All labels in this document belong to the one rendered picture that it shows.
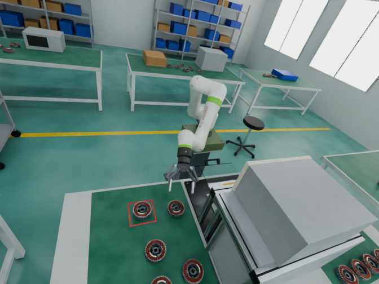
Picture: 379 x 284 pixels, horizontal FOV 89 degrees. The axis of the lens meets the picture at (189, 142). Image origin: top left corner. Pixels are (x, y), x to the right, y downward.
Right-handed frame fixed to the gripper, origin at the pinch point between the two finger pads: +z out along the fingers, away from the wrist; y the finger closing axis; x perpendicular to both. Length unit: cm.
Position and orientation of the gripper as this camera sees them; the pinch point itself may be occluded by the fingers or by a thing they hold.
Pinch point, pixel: (181, 190)
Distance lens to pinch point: 117.1
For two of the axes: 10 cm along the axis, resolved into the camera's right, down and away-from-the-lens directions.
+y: -9.8, -1.5, -1.7
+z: -0.7, 9.1, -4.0
